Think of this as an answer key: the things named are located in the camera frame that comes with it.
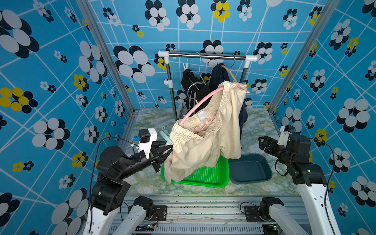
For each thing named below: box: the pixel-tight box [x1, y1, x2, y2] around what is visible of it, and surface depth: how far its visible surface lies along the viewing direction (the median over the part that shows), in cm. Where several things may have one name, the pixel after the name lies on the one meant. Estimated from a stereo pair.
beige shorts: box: [163, 81, 247, 184], surface depth 56 cm
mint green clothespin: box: [159, 125, 173, 145], surface depth 48 cm
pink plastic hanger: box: [178, 81, 251, 133], surface depth 50 cm
